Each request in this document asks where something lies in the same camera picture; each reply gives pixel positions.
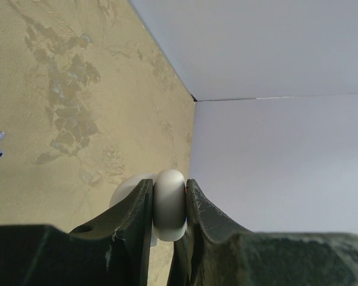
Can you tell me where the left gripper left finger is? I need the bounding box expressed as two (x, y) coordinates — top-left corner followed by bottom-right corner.
(0, 179), (153, 285)

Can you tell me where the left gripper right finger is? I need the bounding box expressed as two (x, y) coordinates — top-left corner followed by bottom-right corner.
(168, 179), (358, 285)

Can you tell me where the white earbud charging case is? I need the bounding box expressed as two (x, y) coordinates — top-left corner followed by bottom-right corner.
(109, 169), (186, 247)

